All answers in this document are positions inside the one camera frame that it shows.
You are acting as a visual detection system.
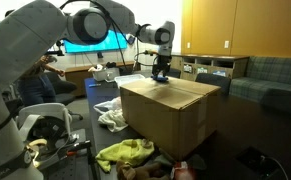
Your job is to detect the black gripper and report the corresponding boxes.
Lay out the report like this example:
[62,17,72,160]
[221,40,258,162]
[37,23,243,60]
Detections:
[151,55,171,80]

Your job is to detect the white plastic bag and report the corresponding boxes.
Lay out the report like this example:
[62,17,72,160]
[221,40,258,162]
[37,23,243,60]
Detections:
[93,97,122,114]

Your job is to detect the yellow microfiber cloth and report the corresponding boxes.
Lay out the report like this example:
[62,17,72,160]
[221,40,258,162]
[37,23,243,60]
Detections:
[96,139,155,172]

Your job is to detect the brown plush moose toy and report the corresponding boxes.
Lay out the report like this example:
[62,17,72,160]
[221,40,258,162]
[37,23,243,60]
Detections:
[116,161,170,180]

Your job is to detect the blue sponge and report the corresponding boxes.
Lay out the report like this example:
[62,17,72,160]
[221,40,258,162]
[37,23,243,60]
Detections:
[152,76,168,83]

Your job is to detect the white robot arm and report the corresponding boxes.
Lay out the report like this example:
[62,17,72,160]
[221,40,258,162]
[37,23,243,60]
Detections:
[0,0,175,180]

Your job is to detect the large cardboard box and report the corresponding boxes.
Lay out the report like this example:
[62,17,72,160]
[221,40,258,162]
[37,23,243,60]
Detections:
[120,78,220,161]

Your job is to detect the clear plastic container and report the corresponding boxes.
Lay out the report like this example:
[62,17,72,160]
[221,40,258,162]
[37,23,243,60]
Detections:
[114,74,144,87]

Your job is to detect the white cloth rag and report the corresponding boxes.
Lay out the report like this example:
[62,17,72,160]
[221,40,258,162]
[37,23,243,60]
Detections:
[98,109,128,133]

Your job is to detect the black office chair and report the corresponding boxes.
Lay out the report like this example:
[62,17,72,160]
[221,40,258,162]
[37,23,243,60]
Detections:
[48,71,84,122]

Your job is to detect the green plaid sofa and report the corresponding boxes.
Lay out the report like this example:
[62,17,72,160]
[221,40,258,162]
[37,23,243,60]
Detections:
[229,56,291,114]

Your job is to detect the person in striped shirt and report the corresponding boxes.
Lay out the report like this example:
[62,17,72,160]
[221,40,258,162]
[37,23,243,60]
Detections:
[17,55,65,106]

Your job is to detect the wall mounted TV screen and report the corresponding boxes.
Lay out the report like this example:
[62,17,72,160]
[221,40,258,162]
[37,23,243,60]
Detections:
[63,30,127,53]

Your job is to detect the black camera on tripod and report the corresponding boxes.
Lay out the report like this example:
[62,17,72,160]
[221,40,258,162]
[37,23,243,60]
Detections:
[45,40,64,56]

